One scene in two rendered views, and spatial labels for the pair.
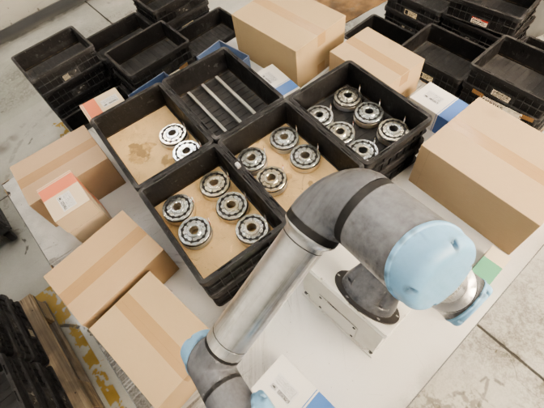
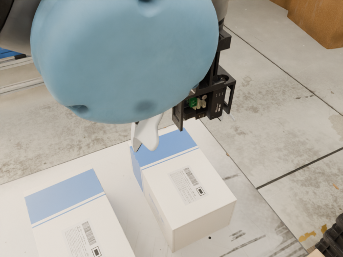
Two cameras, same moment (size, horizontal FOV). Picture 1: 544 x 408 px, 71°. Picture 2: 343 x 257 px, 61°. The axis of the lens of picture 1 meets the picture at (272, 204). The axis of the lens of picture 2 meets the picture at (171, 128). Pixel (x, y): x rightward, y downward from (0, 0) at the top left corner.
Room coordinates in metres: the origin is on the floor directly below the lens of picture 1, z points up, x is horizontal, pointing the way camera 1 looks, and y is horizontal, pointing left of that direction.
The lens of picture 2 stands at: (0.27, 0.21, 1.22)
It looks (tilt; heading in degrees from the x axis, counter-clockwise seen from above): 46 degrees down; 187
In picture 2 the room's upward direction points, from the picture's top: straight up
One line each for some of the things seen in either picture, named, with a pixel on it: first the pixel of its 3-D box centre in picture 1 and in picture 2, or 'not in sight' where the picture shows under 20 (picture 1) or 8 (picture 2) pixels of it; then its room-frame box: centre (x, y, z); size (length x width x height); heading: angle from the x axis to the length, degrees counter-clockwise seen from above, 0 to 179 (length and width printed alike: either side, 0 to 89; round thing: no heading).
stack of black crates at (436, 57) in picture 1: (436, 75); not in sight; (1.61, -1.06, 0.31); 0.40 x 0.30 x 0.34; 33
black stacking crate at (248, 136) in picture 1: (288, 165); not in sight; (0.76, -0.08, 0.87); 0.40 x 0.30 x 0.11; 28
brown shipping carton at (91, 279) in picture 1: (115, 272); not in sight; (0.53, 0.53, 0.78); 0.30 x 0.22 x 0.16; 129
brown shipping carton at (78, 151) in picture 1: (70, 175); not in sight; (0.97, 0.74, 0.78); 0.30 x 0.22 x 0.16; 120
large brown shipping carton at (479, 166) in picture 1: (493, 173); not in sight; (0.63, -0.73, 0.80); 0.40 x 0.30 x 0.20; 31
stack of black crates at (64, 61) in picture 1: (73, 82); not in sight; (2.07, 1.08, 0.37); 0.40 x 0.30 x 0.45; 123
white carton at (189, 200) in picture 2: not in sight; (177, 182); (-0.04, 0.18, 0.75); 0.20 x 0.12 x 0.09; 33
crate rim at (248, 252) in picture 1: (210, 207); not in sight; (0.62, 0.19, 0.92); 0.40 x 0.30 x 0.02; 28
